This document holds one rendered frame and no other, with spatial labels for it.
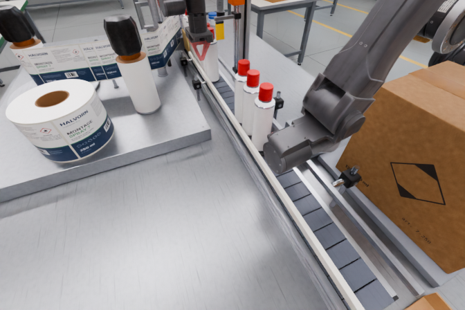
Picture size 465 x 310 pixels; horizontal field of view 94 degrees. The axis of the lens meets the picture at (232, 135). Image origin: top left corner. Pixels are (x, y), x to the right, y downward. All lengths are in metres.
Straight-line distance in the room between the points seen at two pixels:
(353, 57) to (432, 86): 0.29
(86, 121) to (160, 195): 0.28
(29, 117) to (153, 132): 0.29
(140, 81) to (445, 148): 0.74
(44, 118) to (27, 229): 0.27
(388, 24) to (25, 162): 0.86
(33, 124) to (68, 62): 0.37
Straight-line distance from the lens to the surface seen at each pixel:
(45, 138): 0.71
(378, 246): 0.48
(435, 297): 0.62
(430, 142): 0.52
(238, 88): 0.64
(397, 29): 0.32
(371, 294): 0.54
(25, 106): 0.76
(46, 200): 0.78
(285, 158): 0.34
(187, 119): 0.75
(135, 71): 0.73
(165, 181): 0.66
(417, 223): 0.62
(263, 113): 0.53
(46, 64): 1.02
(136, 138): 0.73
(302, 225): 0.50
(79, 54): 0.97
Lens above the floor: 1.35
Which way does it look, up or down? 45 degrees down
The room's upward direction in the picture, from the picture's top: 1 degrees counter-clockwise
